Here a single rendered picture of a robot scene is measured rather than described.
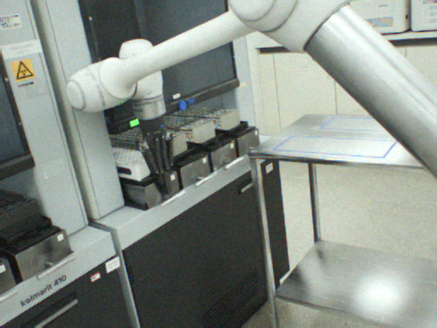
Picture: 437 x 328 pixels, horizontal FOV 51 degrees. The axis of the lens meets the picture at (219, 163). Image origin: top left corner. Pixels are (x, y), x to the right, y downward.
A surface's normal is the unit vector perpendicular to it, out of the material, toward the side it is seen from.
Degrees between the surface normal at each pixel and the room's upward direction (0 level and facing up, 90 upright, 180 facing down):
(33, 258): 90
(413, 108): 73
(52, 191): 90
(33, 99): 90
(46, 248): 90
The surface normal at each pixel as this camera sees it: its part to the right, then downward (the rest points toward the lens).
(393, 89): -0.32, 0.07
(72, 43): 0.77, 0.11
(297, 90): -0.62, 0.35
